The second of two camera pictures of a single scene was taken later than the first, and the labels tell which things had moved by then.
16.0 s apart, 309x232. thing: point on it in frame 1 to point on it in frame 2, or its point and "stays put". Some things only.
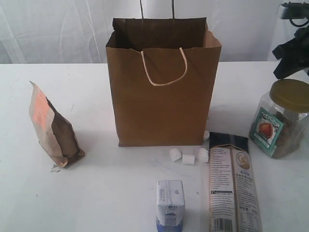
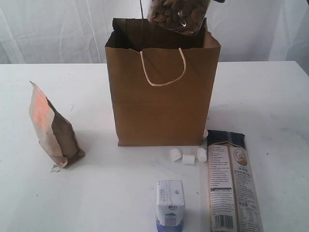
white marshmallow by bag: (206, 134) stays put
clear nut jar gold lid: (290, 94) to (185, 16)
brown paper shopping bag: (164, 72) stays put
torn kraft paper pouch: (54, 131) stays put
